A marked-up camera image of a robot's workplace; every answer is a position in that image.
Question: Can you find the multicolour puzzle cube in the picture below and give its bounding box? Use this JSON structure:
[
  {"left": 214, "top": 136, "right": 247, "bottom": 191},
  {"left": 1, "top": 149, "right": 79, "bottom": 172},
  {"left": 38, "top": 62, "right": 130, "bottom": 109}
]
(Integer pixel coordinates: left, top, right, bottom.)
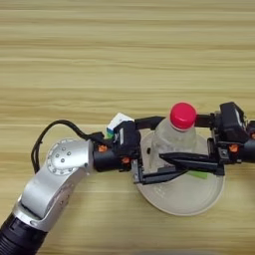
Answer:
[{"left": 106, "top": 112, "right": 135, "bottom": 139}]

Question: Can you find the round beige plate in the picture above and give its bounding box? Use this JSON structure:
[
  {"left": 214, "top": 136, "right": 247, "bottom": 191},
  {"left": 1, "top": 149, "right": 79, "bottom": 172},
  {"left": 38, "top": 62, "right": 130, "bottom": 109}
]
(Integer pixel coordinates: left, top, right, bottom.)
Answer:
[{"left": 135, "top": 128, "right": 226, "bottom": 217}]

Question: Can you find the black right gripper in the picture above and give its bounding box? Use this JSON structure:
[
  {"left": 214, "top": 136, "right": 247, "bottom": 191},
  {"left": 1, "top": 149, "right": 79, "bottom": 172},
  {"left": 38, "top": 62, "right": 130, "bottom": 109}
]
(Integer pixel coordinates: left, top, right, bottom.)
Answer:
[{"left": 158, "top": 113, "right": 255, "bottom": 176}]

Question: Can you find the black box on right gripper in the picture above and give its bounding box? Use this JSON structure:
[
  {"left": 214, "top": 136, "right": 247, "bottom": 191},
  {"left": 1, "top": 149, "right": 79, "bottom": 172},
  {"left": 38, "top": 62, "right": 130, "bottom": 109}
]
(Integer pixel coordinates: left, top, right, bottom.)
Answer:
[{"left": 218, "top": 102, "right": 249, "bottom": 143}]

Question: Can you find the green rectangular block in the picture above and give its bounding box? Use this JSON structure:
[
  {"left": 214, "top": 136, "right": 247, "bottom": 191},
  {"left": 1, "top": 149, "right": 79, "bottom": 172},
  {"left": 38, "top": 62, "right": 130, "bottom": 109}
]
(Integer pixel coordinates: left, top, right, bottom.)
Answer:
[{"left": 185, "top": 170, "right": 209, "bottom": 180}]

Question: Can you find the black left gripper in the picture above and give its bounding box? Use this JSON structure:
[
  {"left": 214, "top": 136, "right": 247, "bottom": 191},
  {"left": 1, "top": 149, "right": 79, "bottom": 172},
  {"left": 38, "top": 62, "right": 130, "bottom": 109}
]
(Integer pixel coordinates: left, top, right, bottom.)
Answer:
[{"left": 92, "top": 115, "right": 190, "bottom": 186}]

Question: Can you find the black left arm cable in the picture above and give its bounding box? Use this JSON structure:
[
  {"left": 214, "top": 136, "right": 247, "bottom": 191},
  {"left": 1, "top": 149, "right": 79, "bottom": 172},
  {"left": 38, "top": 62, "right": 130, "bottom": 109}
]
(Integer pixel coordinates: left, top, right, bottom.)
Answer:
[{"left": 30, "top": 119, "right": 105, "bottom": 175}]

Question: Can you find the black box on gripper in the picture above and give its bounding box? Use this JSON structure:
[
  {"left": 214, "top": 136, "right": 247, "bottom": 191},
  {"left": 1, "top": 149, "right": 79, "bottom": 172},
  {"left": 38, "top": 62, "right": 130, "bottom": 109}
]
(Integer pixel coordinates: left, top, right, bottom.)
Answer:
[
  {"left": 218, "top": 102, "right": 249, "bottom": 143},
  {"left": 113, "top": 120, "right": 142, "bottom": 157}
]

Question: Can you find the clear bottle with red cap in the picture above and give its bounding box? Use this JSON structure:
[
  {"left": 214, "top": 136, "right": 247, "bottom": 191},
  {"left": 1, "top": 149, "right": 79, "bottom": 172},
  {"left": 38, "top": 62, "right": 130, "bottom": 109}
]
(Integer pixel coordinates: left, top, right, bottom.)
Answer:
[{"left": 147, "top": 102, "right": 198, "bottom": 173}]

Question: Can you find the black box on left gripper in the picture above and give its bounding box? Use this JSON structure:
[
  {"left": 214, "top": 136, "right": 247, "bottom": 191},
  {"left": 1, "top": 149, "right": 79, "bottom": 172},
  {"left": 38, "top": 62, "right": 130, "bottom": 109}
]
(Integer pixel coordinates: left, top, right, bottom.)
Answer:
[{"left": 113, "top": 120, "right": 142, "bottom": 157}]

